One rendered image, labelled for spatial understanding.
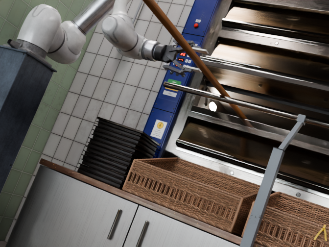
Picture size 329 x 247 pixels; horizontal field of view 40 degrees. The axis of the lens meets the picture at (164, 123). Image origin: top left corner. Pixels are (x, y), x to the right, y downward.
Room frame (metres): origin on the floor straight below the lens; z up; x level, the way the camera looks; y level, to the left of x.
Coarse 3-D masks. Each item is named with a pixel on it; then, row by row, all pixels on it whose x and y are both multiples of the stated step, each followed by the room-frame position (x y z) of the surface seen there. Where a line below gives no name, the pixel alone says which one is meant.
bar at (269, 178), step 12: (168, 84) 2.24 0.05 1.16; (204, 96) 2.15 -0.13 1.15; (216, 96) 2.12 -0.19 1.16; (252, 108) 2.04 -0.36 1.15; (264, 108) 2.00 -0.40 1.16; (300, 120) 1.92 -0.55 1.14; (312, 120) 1.90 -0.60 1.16; (288, 144) 1.81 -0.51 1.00; (276, 156) 1.72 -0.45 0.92; (276, 168) 1.72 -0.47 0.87; (264, 180) 1.73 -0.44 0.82; (264, 192) 1.72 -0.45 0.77; (264, 204) 1.72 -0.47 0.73; (252, 216) 1.73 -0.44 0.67; (252, 228) 1.72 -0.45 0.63; (252, 240) 1.72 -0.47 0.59
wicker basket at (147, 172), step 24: (144, 168) 2.08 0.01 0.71; (168, 168) 2.46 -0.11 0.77; (192, 168) 2.46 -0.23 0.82; (144, 192) 2.06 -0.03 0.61; (168, 192) 2.01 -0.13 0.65; (192, 192) 1.97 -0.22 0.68; (216, 192) 1.92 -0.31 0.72; (240, 192) 2.32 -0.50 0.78; (192, 216) 1.95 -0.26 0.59; (216, 216) 1.90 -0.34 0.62; (240, 216) 1.93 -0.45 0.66
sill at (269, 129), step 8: (200, 112) 2.55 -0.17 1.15; (208, 112) 2.53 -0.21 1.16; (216, 112) 2.51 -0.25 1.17; (224, 120) 2.48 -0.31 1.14; (232, 120) 2.46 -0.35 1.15; (240, 120) 2.44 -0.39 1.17; (248, 120) 2.42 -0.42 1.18; (256, 128) 2.39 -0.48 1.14; (264, 128) 2.37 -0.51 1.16; (272, 128) 2.35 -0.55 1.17; (280, 128) 2.33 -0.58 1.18; (296, 136) 2.29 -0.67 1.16; (304, 136) 2.27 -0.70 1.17; (312, 144) 2.25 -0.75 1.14; (320, 144) 2.23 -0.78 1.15; (328, 144) 2.21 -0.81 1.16
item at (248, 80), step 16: (208, 64) 2.41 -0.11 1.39; (208, 80) 2.61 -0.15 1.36; (224, 80) 2.51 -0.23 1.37; (240, 80) 2.42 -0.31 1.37; (256, 80) 2.33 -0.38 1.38; (272, 80) 2.26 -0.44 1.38; (288, 80) 2.20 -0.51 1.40; (288, 96) 2.34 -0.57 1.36; (304, 96) 2.26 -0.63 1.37; (320, 96) 2.19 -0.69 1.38
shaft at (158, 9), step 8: (144, 0) 1.36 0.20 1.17; (152, 0) 1.38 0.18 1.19; (152, 8) 1.41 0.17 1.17; (160, 8) 1.43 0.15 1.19; (160, 16) 1.45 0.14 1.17; (168, 24) 1.50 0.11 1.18; (176, 32) 1.56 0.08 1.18; (176, 40) 1.61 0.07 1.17; (184, 40) 1.63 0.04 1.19; (184, 48) 1.67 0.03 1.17; (192, 56) 1.73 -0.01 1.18; (200, 64) 1.81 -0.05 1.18; (208, 72) 1.89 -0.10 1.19; (216, 80) 1.99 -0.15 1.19; (216, 88) 2.04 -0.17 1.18; (232, 104) 2.25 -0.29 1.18; (240, 112) 2.38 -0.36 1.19
